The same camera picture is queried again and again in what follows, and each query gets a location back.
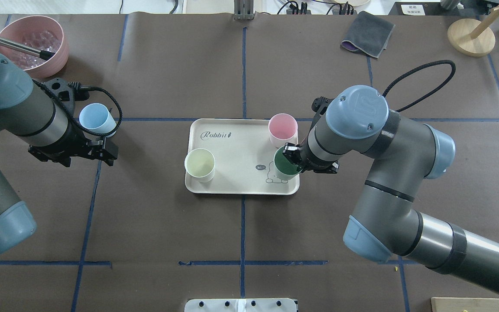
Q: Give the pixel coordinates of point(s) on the light blue cup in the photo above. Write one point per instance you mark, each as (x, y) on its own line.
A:
(97, 118)

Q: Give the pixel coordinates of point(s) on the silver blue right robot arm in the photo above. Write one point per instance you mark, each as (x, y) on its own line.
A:
(404, 153)

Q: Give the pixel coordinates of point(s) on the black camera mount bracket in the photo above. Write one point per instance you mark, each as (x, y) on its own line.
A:
(319, 106)

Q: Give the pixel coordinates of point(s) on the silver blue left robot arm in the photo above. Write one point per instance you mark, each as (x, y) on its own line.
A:
(41, 115)

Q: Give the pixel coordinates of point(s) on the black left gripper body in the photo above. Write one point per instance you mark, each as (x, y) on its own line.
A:
(75, 141)

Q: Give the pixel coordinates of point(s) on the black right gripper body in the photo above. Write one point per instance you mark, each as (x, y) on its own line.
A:
(303, 158)

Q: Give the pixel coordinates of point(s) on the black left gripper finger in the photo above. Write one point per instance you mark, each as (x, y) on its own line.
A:
(103, 149)

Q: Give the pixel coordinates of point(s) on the cream rabbit tray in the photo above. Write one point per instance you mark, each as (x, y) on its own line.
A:
(244, 158)

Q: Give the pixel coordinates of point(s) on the pink cup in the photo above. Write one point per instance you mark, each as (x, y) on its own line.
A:
(283, 128)

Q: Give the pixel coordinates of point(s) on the cream yellow cup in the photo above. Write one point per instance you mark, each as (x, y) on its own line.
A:
(200, 163)

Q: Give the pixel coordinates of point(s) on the grey folded cloth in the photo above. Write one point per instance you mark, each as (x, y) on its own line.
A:
(368, 35)

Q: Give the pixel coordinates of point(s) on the wooden cup tree stand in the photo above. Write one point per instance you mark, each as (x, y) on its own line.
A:
(473, 37)

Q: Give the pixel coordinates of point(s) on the pink bowl with ice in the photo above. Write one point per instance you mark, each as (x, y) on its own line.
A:
(41, 32)

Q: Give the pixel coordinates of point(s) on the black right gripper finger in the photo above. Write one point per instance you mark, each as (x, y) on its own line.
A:
(293, 154)

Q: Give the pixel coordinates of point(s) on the aluminium frame post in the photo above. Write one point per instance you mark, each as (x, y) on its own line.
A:
(244, 10)

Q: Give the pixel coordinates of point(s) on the metal scoop black handle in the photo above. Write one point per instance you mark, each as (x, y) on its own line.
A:
(17, 46)

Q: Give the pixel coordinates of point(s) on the green cup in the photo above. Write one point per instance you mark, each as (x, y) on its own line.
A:
(282, 168)

